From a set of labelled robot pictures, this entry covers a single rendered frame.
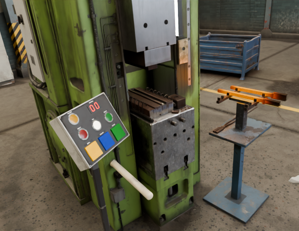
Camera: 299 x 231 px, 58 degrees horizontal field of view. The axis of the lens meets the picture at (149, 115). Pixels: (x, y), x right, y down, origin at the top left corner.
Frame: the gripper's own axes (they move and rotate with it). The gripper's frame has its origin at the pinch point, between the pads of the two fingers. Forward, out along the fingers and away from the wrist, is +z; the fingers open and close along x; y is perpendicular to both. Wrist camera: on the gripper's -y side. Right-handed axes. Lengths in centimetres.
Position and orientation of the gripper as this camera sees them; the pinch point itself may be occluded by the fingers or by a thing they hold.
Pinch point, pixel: (296, 158)
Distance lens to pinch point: 100.9
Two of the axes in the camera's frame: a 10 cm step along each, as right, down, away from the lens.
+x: 4.7, -8.8, 1.2
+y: 8.4, 4.8, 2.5
